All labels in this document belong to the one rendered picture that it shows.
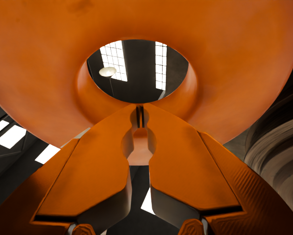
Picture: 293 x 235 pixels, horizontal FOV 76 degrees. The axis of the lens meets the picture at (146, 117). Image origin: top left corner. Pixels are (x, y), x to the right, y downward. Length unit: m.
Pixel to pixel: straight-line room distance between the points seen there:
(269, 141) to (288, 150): 0.03
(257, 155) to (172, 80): 0.29
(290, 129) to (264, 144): 0.06
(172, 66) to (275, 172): 0.34
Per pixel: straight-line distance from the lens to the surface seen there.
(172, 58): 0.53
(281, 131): 0.41
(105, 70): 7.08
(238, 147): 0.70
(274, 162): 0.46
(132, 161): 0.16
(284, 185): 0.48
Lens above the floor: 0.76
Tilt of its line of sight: 46 degrees up
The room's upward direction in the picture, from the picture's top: 176 degrees clockwise
